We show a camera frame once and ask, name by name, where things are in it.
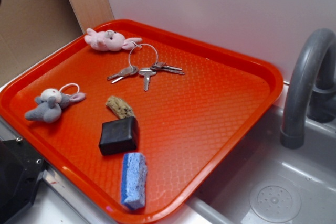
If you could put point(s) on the pink plush bunny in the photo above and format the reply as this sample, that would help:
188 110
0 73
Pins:
110 40

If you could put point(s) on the grey plush bunny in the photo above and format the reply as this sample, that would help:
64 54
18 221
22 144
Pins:
52 102

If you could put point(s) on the orange plastic tray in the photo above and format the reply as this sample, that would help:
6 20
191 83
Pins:
187 123

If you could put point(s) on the silver keys right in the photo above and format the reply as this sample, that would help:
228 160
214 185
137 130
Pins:
161 66

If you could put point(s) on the silver key middle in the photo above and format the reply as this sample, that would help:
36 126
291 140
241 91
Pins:
146 73

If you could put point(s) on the silver key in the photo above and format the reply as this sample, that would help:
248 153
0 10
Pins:
146 73
128 71

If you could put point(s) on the silver key left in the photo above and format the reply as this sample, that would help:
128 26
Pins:
128 71

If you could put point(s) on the beige stained sponge piece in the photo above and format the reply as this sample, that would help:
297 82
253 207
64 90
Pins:
119 107

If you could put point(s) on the black rectangular block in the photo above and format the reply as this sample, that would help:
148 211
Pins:
119 136

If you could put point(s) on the blue sponge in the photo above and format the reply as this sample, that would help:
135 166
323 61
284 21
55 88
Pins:
134 172

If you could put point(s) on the grey toy sink basin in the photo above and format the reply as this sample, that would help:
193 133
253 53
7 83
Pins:
260 181

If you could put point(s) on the grey plastic faucet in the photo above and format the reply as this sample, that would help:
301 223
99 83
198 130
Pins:
311 93

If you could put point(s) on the brown cardboard panel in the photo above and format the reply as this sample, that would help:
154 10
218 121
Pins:
31 30

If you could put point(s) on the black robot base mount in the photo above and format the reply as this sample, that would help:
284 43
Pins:
22 169

